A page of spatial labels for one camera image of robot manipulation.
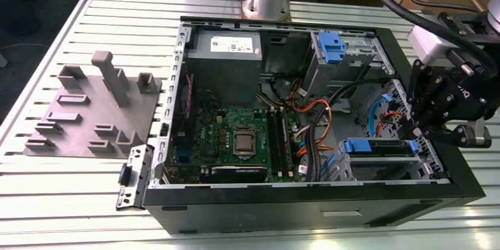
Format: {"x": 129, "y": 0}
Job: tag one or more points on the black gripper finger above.
{"x": 423, "y": 86}
{"x": 457, "y": 136}

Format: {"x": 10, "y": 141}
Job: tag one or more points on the hard disk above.
{"x": 391, "y": 146}

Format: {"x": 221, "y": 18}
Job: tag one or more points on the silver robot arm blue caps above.
{"x": 270, "y": 1}

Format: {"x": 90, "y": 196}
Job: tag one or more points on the metal disk bay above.
{"x": 383, "y": 160}

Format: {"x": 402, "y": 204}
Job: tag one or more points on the metal optical drive cage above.
{"x": 337, "y": 74}

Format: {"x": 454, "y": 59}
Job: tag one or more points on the blue drive latch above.
{"x": 331, "y": 48}

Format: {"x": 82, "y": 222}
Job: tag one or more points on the black RAM slot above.
{"x": 287, "y": 144}
{"x": 275, "y": 141}

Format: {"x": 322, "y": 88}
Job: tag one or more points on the black CPU socket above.
{"x": 245, "y": 129}

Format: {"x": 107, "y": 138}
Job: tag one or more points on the silver CPU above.
{"x": 245, "y": 142}

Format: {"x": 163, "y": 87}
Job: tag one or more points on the grey power supply unit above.
{"x": 223, "y": 77}

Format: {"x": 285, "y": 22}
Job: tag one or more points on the black open PC case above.
{"x": 274, "y": 212}

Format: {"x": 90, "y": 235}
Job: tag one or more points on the green motherboard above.
{"x": 211, "y": 121}

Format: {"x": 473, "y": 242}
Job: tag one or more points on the black graphics card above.
{"x": 234, "y": 174}

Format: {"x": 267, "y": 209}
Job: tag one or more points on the grey parts rack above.
{"x": 102, "y": 115}

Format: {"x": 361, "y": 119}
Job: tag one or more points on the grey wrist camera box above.
{"x": 430, "y": 45}

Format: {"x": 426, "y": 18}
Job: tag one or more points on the metal card retention bracket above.
{"x": 135, "y": 174}

